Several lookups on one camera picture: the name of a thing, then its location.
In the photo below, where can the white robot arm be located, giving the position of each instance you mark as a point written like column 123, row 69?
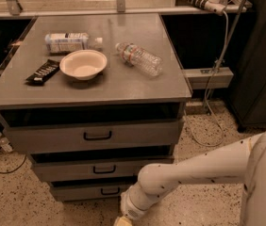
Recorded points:
column 242, row 162

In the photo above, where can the grey middle drawer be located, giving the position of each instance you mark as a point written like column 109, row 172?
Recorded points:
column 95, row 169

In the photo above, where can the black snack bar wrapper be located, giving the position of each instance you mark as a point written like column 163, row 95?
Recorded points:
column 43, row 73

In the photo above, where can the white labelled bottle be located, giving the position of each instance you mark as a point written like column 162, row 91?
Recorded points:
column 69, row 42

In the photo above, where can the grey drawer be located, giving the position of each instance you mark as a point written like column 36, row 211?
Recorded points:
column 77, row 190
column 94, row 136
column 95, row 169

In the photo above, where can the white paper bowl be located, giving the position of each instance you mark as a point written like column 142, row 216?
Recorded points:
column 83, row 64

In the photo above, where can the clear plastic water bottle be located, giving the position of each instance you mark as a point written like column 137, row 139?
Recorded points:
column 140, row 58

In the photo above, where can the grey back shelf frame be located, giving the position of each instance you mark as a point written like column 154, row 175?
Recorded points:
column 76, row 3

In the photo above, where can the grey drawer cabinet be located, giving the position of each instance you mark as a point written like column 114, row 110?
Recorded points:
column 121, row 93

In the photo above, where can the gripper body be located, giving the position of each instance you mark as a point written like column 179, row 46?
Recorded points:
column 130, row 208

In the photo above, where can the grey top drawer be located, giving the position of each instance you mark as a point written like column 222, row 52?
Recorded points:
column 94, row 136

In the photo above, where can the white power strip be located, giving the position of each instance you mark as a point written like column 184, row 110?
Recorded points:
column 214, row 6

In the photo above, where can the dark cabinet at right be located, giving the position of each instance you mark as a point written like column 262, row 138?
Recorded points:
column 246, row 95

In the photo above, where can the grey bottom drawer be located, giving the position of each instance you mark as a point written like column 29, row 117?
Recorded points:
column 77, row 190

